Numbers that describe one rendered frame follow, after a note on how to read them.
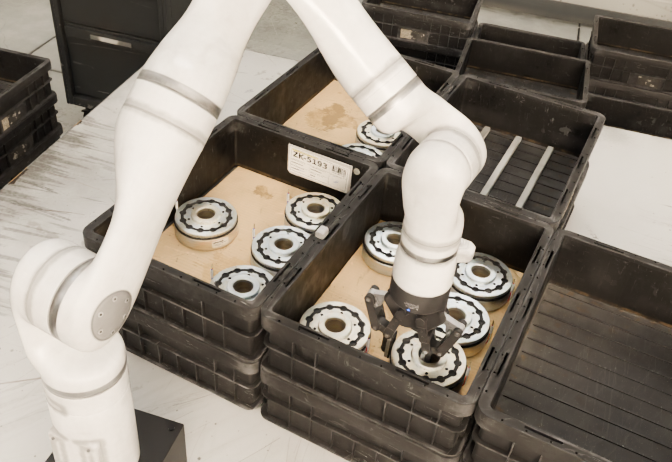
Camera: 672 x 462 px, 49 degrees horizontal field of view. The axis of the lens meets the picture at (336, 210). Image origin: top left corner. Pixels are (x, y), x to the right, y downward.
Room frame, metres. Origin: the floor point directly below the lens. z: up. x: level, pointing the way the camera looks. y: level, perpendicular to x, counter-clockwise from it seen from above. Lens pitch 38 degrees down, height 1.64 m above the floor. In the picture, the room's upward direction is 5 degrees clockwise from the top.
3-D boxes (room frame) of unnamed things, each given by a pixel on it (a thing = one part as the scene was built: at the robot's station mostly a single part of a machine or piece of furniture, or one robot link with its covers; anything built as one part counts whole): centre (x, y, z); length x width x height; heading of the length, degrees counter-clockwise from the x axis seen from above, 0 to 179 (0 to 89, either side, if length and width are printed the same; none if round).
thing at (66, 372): (0.53, 0.26, 1.05); 0.09 x 0.09 x 0.17; 63
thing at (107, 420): (0.53, 0.26, 0.89); 0.09 x 0.09 x 0.17; 75
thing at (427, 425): (0.79, -0.13, 0.87); 0.40 x 0.30 x 0.11; 156
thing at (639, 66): (2.43, -1.03, 0.37); 0.40 x 0.30 x 0.45; 76
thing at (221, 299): (0.92, 0.15, 0.92); 0.40 x 0.30 x 0.02; 156
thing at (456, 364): (0.67, -0.14, 0.88); 0.10 x 0.10 x 0.01
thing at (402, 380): (0.79, -0.13, 0.92); 0.40 x 0.30 x 0.02; 156
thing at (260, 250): (0.89, 0.08, 0.86); 0.10 x 0.10 x 0.01
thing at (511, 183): (1.16, -0.29, 0.87); 0.40 x 0.30 x 0.11; 156
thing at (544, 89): (2.14, -0.54, 0.37); 0.40 x 0.30 x 0.45; 76
